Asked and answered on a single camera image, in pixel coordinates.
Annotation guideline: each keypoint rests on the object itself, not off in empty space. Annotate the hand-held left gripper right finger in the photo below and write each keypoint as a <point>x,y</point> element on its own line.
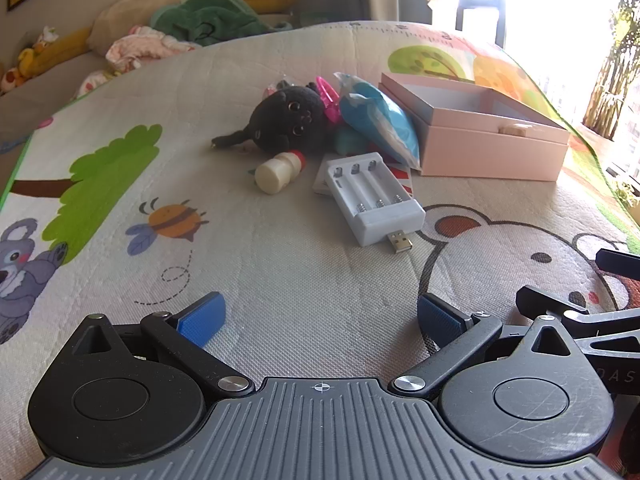
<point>440,320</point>

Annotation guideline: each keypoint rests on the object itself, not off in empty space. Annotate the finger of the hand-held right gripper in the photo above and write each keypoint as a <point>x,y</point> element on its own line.
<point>610,327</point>
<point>620,262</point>

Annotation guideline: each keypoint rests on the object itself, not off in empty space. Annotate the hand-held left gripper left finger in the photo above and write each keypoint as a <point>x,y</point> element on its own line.
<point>202,317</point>

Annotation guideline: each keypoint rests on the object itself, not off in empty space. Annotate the white battery charger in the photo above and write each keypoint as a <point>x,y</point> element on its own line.
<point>380,220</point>

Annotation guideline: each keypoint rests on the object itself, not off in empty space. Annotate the white toy bottle red cap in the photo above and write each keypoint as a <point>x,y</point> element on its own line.
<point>272,175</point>

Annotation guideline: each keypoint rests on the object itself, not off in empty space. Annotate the pink cardboard box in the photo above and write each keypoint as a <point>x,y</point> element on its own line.
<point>480,155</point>

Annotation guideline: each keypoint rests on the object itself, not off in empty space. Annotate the blue plastic packet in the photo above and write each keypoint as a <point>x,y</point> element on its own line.
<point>380,120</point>

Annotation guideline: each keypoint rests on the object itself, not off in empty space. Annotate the black plush cat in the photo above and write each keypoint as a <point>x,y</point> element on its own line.
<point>280,120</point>

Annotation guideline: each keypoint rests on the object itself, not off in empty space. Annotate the pink plastic toy strainer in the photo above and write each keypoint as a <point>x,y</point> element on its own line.
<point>327,95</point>

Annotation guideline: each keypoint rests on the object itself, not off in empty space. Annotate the printed cartoon play mat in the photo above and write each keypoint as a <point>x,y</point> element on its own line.
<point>300,270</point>

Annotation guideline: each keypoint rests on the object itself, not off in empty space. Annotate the green potted plant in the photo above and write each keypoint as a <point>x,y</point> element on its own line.
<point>612,60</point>

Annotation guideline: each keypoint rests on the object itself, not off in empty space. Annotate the grey sofa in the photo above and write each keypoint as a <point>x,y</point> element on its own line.
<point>50,95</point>

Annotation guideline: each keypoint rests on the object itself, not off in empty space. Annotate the pink floral cloth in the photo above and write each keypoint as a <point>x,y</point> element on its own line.
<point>135,47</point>

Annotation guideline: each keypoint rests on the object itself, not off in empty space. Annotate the green towel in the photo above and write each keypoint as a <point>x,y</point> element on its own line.
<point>215,17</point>

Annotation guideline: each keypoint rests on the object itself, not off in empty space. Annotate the yellow banana plush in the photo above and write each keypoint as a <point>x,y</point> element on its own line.
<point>65,47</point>

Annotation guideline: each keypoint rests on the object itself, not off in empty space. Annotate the spotted mushroom plush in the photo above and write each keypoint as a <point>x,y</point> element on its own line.
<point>10,80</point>

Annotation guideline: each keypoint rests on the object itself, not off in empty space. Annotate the beige pillow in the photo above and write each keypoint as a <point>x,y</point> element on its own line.
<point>120,20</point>

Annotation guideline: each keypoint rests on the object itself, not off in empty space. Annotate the yellow duck plush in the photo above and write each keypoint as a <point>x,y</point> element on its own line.
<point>27,57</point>

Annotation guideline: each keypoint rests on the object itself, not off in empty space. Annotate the black window frame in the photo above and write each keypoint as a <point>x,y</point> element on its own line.
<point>467,5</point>

